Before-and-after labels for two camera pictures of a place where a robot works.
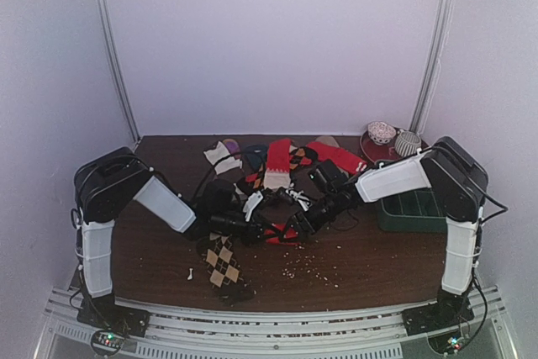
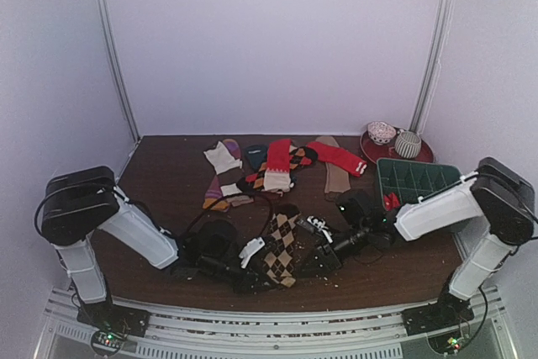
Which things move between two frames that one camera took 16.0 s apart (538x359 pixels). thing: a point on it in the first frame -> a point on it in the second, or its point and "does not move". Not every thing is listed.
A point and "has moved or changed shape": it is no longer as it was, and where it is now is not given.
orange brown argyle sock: x=299 y=157 does not move
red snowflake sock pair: x=282 y=234 -> x=391 y=201
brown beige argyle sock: x=224 y=271 has moved or changed shape
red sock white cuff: x=326 y=150 does not move
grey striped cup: x=407 y=143 does not move
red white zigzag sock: x=277 y=174 does not move
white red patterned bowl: x=381 y=132 does not move
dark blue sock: x=255 y=155 does not move
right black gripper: x=301 y=223 -> x=324 y=252
